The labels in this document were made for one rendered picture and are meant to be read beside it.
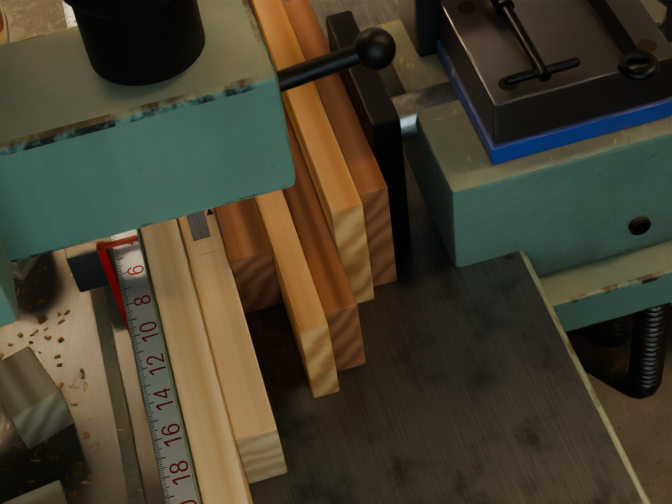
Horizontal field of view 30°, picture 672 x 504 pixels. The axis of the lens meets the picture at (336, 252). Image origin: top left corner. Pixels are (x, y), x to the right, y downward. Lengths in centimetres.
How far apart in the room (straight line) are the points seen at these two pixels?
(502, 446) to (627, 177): 16
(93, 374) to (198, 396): 22
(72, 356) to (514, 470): 32
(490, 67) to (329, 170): 9
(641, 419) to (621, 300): 98
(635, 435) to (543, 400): 106
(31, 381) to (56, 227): 20
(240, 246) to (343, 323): 7
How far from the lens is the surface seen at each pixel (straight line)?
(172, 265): 63
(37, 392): 75
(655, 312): 86
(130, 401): 76
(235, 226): 65
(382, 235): 64
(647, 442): 167
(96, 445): 76
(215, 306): 62
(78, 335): 81
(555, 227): 68
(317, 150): 63
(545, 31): 65
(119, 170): 55
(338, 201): 61
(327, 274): 61
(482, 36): 65
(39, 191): 56
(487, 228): 66
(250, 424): 58
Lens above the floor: 142
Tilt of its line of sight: 50 degrees down
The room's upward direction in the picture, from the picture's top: 9 degrees counter-clockwise
